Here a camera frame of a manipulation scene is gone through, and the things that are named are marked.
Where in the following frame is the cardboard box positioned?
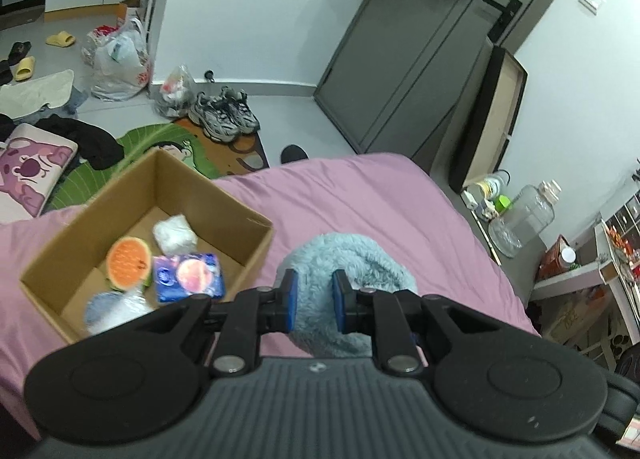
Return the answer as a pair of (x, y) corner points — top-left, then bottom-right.
(18, 146), (277, 345)

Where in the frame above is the clear plastic water jug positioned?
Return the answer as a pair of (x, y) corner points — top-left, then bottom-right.
(488, 180), (562, 257)

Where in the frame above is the light blue fluffy towel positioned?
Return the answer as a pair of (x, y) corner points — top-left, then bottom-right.
(275, 231), (420, 359)

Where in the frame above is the framed board leaning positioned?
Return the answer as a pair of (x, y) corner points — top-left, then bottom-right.
(449, 46), (528, 193)

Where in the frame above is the pink bed sheet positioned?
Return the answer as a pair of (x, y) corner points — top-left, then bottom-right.
(1, 154), (534, 436)

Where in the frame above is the white plastic shopping bag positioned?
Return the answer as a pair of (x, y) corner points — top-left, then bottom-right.
(80, 17), (151, 102)

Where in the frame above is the white cup with lid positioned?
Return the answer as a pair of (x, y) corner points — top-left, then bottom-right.
(466, 169), (511, 206)

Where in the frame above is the beige cloth on floor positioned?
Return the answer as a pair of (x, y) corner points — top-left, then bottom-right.
(0, 69), (75, 119)

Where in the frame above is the yellow slipper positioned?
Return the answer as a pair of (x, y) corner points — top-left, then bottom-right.
(46, 30), (76, 48)

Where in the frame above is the pink bear cushion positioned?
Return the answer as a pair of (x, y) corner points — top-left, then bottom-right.
(0, 123), (78, 225)

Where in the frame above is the orange green burger plush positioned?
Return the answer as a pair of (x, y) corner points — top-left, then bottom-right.
(105, 236), (152, 292)

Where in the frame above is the small clear trash bag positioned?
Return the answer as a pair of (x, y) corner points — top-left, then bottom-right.
(152, 65), (196, 120)

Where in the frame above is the white plastic packet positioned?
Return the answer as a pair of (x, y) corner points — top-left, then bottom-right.
(152, 214), (198, 257)

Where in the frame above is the green leaf floor mat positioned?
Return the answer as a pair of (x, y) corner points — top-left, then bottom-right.
(44, 116), (271, 214)

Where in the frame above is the blue tissue pack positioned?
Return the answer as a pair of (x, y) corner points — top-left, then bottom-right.
(152, 253), (226, 304)

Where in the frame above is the grey nightstand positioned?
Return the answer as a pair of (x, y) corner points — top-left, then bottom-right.
(461, 178), (562, 283)

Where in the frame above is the black clothing on floor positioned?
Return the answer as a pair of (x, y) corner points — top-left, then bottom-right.
(1, 114), (124, 170)

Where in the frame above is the grey door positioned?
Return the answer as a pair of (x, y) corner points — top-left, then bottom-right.
(316, 0), (534, 157)

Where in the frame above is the small blue grey cloth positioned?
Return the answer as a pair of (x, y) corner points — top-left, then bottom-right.
(84, 287), (153, 335)

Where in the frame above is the grey sneaker pair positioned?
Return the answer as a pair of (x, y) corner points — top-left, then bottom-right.
(188, 86), (260, 145)

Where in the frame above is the black slipper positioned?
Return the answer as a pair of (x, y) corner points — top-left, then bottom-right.
(0, 41), (32, 86)

